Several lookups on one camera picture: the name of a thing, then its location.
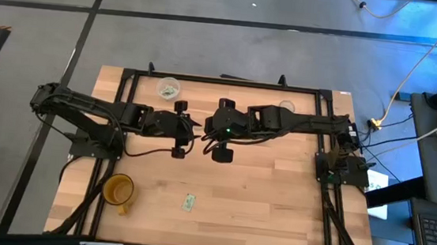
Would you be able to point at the black beam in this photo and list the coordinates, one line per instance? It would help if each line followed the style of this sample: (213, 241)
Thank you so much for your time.
(395, 191)

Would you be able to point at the black metal table frame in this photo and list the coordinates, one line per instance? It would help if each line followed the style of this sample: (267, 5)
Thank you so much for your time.
(226, 81)

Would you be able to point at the green Stevia sweetener packet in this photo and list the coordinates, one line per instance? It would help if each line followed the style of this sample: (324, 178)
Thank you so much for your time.
(189, 202)
(172, 89)
(164, 92)

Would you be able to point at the small clear plastic bin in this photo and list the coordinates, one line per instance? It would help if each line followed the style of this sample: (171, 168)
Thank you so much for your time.
(287, 105)

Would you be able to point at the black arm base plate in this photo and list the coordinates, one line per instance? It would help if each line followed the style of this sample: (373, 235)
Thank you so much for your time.
(356, 174)
(81, 148)

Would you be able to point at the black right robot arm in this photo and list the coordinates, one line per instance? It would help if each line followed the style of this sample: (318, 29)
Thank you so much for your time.
(314, 121)

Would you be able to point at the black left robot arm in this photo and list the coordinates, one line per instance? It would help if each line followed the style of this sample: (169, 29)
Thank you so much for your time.
(85, 105)

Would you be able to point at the white paper sheet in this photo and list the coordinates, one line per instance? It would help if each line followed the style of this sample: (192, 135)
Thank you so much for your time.
(380, 182)

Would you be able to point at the yellow mug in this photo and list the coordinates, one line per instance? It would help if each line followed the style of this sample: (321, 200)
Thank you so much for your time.
(117, 191)

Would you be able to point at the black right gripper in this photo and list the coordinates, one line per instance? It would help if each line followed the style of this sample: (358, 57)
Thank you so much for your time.
(230, 123)

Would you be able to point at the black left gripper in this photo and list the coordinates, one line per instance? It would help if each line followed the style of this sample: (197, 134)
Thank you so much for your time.
(170, 124)

